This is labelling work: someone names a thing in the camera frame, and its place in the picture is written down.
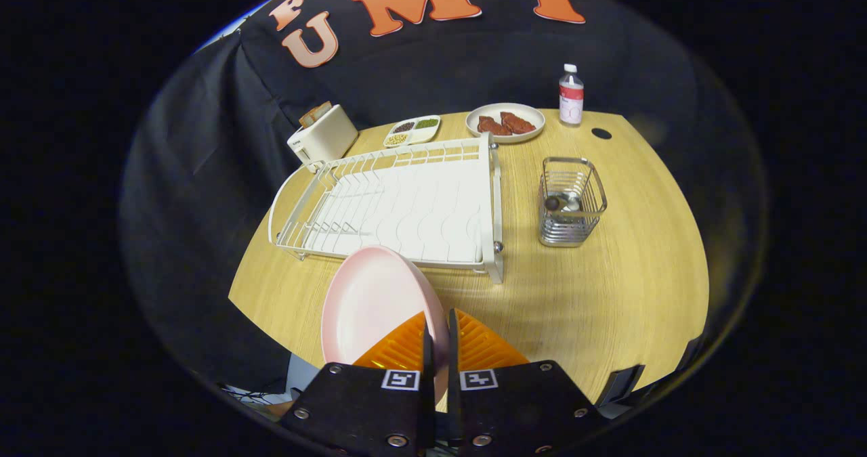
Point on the beige plate with meat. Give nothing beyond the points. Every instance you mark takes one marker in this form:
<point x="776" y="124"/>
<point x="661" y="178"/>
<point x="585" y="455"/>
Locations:
<point x="474" y="115"/>

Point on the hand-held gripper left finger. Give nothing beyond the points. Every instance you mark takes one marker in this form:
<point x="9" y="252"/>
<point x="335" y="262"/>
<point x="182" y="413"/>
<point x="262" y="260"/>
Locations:
<point x="366" y="403"/>

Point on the clear red-labelled water bottle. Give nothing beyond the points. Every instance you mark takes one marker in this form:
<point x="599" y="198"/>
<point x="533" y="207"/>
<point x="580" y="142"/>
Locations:
<point x="571" y="98"/>

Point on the white divided bean dish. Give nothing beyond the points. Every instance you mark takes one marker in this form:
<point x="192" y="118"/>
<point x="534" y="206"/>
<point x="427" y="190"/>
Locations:
<point x="424" y="134"/>

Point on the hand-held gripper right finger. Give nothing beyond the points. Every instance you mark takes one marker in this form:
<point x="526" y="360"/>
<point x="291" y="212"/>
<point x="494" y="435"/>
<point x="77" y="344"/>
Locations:
<point x="521" y="403"/>

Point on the pink plate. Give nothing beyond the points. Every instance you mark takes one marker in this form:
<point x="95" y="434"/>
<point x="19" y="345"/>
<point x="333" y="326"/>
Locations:
<point x="372" y="301"/>

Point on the cream toaster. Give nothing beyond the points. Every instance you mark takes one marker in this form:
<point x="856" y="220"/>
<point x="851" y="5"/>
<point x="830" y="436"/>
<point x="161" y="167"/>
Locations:
<point x="325" y="139"/>

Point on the red meat slice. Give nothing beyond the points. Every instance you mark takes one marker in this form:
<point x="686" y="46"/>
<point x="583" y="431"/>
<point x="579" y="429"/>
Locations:
<point x="518" y="123"/>
<point x="493" y="127"/>

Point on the black backdrop cloth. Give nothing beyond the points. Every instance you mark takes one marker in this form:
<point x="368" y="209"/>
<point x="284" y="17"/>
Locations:
<point x="474" y="57"/>

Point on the toasted bread slice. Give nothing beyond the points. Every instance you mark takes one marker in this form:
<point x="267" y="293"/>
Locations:
<point x="323" y="110"/>
<point x="309" y="117"/>

